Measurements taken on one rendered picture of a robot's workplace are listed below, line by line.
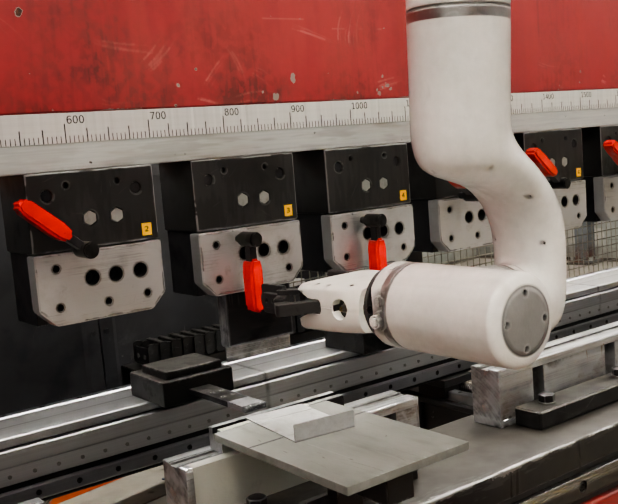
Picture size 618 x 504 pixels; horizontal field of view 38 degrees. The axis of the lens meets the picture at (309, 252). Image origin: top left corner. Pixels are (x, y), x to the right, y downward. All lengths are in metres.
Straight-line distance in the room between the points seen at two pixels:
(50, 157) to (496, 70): 0.48
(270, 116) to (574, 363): 0.75
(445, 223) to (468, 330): 0.57
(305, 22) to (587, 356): 0.80
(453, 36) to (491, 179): 0.13
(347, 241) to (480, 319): 0.48
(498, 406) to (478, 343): 0.72
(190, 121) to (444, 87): 0.40
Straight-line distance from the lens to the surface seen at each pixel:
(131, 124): 1.04
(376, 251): 1.19
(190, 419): 1.42
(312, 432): 1.09
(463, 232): 1.36
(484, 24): 0.78
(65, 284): 1.00
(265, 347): 1.19
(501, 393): 1.48
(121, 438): 1.38
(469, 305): 0.76
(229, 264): 1.10
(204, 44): 1.10
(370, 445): 1.06
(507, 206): 0.85
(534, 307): 0.78
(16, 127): 0.99
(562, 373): 1.60
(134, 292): 1.04
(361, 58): 1.24
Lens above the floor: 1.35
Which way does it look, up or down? 7 degrees down
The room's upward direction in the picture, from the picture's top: 5 degrees counter-clockwise
